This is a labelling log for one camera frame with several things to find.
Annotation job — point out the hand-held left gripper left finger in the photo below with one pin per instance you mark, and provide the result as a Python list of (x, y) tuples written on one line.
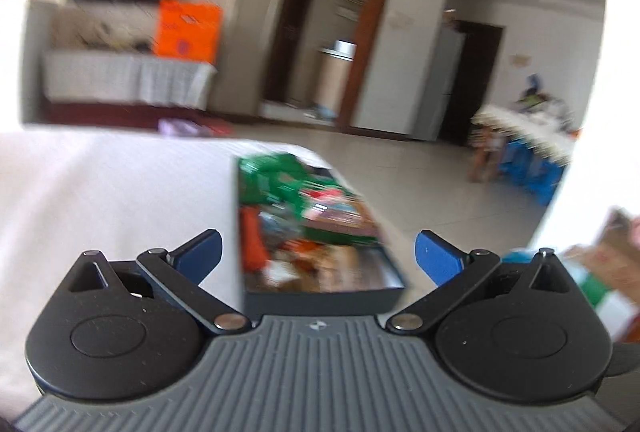
[(200, 254)]

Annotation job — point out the striped cracker bag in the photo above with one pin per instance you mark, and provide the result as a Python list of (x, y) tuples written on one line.
[(340, 214)]

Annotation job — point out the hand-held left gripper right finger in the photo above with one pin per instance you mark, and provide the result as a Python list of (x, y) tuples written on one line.
[(437, 257)]

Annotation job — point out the beige wall panel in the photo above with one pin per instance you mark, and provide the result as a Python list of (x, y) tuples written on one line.
[(520, 60)]

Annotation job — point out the beige kitchen counter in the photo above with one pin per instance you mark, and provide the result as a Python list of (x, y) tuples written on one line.
[(334, 82)]

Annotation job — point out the gold mooncake packet white label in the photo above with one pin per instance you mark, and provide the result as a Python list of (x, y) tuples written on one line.
[(327, 264)]

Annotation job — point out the white cooking pot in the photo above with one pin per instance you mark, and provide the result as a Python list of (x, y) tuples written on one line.
[(344, 48)]

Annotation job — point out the red flat tray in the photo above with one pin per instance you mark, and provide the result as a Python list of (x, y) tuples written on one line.
[(216, 129)]

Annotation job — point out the silver refrigerator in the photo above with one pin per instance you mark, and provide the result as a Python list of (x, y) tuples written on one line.
[(439, 84)]

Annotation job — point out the dark box with white inside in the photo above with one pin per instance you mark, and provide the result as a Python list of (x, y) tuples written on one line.
[(325, 301)]

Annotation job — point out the dark wooden door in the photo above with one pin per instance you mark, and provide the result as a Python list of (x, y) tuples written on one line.
[(297, 22)]

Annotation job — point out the white chest freezer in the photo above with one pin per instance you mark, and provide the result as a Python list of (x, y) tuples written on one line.
[(14, 62)]

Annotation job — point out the dark wooden low cabinet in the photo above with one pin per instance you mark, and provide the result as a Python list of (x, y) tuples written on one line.
[(125, 114)]

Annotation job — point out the purple pet bowl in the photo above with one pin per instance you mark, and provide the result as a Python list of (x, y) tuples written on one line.
[(177, 127)]

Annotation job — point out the blue item on table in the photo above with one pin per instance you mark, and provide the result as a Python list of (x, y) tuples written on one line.
[(532, 84)]

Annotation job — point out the green snack bag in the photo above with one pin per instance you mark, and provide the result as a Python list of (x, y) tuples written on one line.
[(265, 177)]

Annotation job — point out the orange gift box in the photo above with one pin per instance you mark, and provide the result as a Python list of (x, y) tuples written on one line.
[(187, 29)]

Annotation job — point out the blurred colourful box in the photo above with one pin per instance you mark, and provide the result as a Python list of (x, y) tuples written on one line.
[(607, 272)]

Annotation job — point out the dining table with lace cloth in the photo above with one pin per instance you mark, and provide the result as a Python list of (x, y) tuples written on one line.
[(525, 129)]

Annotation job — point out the blue plastic stool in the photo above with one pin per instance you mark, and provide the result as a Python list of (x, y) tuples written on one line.
[(515, 162), (547, 179)]

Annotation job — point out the orange-red bar packet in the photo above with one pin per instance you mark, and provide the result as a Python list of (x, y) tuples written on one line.
[(252, 237)]

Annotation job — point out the white lace cabinet cloth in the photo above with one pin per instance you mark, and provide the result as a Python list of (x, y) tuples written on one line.
[(125, 77)]

